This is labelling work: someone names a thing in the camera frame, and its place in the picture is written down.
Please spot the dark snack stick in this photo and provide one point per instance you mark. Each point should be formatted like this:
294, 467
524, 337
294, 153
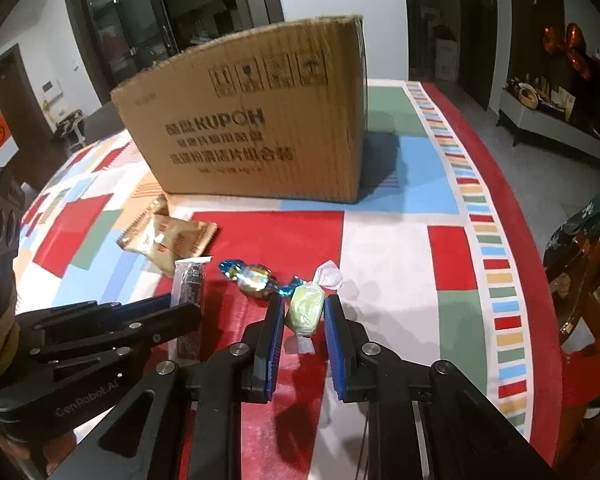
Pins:
191, 282

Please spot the woven basket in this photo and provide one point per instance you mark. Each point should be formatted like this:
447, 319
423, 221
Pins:
528, 96

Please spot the green candy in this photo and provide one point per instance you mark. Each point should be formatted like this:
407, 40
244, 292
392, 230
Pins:
307, 307

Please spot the white carton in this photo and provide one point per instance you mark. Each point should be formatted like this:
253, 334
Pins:
446, 60

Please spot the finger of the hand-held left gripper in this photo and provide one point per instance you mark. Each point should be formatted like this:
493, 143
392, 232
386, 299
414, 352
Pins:
130, 317
95, 357

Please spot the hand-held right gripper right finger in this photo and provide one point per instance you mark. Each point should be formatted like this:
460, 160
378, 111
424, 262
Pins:
336, 355

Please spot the white wall intercom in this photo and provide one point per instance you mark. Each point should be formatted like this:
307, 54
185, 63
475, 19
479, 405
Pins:
51, 87

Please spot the small shelf rack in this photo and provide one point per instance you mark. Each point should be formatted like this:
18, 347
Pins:
70, 127

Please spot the white low sideboard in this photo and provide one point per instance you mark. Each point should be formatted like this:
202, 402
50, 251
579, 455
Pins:
555, 125

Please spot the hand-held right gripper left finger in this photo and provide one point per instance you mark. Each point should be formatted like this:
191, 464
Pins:
274, 355

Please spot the gold snack packet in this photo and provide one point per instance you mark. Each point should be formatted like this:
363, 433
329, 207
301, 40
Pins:
140, 230

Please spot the blue foil candy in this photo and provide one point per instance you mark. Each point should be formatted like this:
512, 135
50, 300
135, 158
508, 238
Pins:
254, 279

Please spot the dark glass sliding door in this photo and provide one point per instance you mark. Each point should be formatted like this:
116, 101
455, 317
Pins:
120, 25

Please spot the brown cardboard box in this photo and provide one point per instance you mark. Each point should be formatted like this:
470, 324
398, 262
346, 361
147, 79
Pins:
240, 125

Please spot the beige snack packet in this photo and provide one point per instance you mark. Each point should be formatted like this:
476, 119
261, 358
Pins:
180, 240

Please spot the red wooden chair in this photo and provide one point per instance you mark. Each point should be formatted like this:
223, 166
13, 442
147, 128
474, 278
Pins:
595, 280

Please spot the colourful checked tablecloth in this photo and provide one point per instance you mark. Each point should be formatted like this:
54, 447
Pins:
390, 260

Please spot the red foil balloons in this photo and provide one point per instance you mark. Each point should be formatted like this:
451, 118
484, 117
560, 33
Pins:
572, 42

